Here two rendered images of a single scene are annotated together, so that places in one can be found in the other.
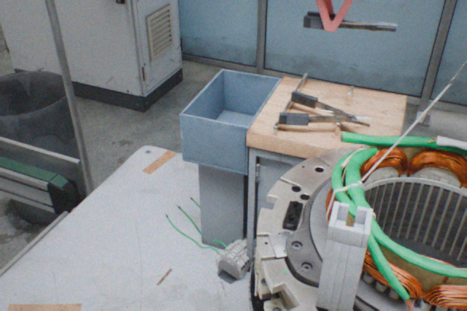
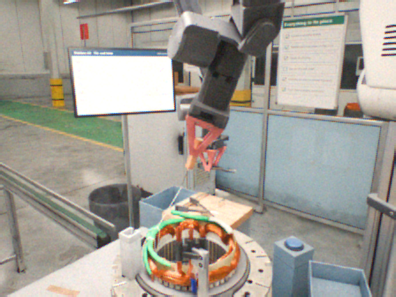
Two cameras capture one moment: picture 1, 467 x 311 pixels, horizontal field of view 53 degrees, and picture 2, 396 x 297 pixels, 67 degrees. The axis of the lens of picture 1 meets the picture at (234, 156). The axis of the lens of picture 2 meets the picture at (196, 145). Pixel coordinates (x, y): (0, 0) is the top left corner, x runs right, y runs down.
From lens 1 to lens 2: 0.40 m
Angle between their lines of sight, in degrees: 25
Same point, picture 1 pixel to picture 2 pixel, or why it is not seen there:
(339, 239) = (122, 239)
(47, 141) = (120, 221)
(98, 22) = (169, 163)
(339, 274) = (125, 256)
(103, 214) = (112, 253)
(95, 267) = (95, 277)
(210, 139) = (150, 215)
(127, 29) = (182, 168)
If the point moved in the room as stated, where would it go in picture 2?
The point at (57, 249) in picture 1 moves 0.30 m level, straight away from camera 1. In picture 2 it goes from (83, 264) to (93, 224)
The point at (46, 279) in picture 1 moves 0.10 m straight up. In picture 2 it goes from (71, 277) to (68, 251)
